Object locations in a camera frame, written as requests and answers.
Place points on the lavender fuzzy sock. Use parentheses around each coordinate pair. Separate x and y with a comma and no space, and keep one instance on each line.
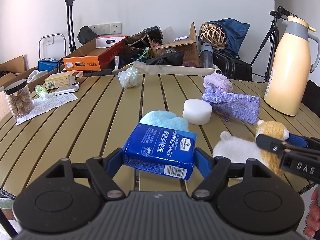
(218,81)

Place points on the yellow medicine box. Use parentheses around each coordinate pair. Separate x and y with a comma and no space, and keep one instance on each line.
(62,79)

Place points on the dark blue cloth bag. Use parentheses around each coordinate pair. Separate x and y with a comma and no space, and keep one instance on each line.
(235,32)

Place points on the black camera tripod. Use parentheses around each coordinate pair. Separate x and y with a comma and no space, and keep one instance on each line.
(273,37)

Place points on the yellow white plush toy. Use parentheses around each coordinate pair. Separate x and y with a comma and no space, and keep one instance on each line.
(239,150)

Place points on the blue storage box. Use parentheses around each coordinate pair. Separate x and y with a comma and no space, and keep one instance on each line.
(47,64)

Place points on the black trolley handle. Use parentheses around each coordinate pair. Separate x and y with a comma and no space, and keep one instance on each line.
(70,28)

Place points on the small green bottle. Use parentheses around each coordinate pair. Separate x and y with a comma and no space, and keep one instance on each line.
(42,92)

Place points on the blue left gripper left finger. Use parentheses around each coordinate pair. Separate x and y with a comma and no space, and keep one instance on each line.
(113,162)

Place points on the purple drawstring pouch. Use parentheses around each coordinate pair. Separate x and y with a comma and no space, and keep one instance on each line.
(240,106)

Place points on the cream thermos jug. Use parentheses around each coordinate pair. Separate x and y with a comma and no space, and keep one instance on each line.
(291,67)

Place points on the crumpled clear plastic wrap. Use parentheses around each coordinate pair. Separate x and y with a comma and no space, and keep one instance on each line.
(128,78)

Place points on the wall power sockets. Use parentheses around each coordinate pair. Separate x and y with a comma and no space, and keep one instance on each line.
(106,28)

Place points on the wicker rattan ball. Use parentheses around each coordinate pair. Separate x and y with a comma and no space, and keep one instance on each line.
(214,35)

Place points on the chrome metal frame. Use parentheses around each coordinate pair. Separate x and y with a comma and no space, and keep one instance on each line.
(52,46)

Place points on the black suitcase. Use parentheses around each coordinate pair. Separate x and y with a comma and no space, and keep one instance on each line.
(232,68)

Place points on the brown cardboard box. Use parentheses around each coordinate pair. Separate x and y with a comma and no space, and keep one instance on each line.
(181,51)

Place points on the silver foil pack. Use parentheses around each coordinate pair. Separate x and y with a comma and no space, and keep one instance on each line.
(67,89)

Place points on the orange cardboard tray box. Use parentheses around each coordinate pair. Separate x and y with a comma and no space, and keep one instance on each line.
(96,54)

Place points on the grey water bottle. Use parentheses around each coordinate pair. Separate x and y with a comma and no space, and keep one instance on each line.
(206,56)

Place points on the printed paper leaflet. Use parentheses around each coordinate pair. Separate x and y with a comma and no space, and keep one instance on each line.
(43,106)

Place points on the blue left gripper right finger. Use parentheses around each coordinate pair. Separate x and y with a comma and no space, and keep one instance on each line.
(204,162)

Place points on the right hand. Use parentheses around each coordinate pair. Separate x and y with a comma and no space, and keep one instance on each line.
(312,219)

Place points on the light blue plush toy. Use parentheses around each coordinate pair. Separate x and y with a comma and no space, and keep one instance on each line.
(165,119)

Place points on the jar of brown snacks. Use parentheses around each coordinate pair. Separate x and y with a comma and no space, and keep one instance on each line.
(18,97)

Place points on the blue tissue pack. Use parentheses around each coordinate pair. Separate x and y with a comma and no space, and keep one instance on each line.
(163,151)

